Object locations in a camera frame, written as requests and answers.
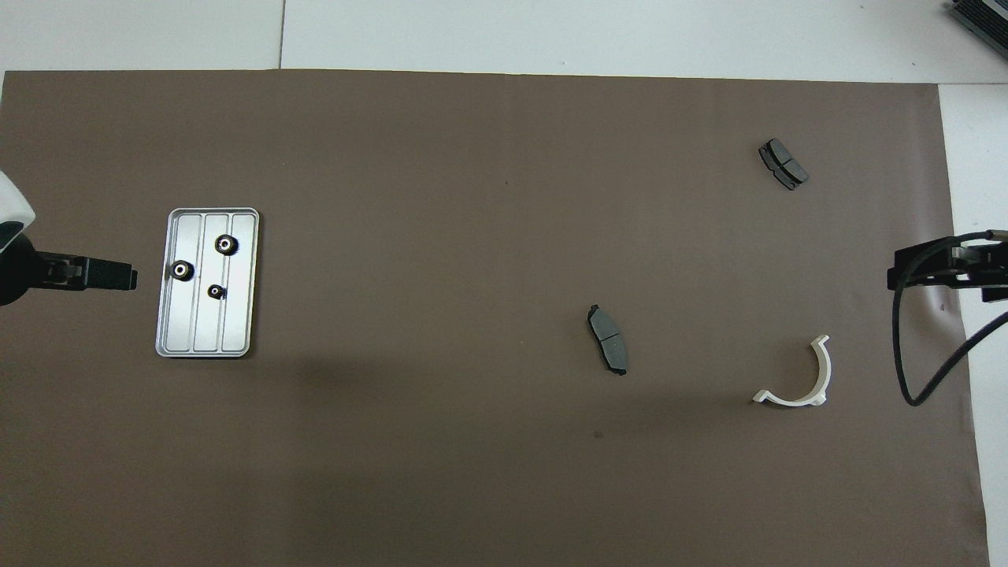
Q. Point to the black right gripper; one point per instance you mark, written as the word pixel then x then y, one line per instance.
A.
pixel 980 264

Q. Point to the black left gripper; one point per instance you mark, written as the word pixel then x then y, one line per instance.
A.
pixel 24 272

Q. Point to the black gear with white bore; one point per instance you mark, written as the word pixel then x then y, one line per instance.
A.
pixel 180 270

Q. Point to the small black bearing gear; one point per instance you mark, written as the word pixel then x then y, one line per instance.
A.
pixel 216 292

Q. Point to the silver metal tray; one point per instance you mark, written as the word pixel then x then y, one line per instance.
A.
pixel 236 323

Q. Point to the short dark grey brake pad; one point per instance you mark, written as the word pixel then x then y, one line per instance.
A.
pixel 783 164

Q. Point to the dark grey ribbed device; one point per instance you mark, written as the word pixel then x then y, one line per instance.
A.
pixel 984 20

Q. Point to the long dark grey brake pad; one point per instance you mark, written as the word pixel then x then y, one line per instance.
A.
pixel 608 340

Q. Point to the brown table mat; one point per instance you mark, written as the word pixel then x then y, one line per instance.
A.
pixel 472 236

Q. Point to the white curved plastic bracket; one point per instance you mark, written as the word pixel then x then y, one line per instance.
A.
pixel 791 402

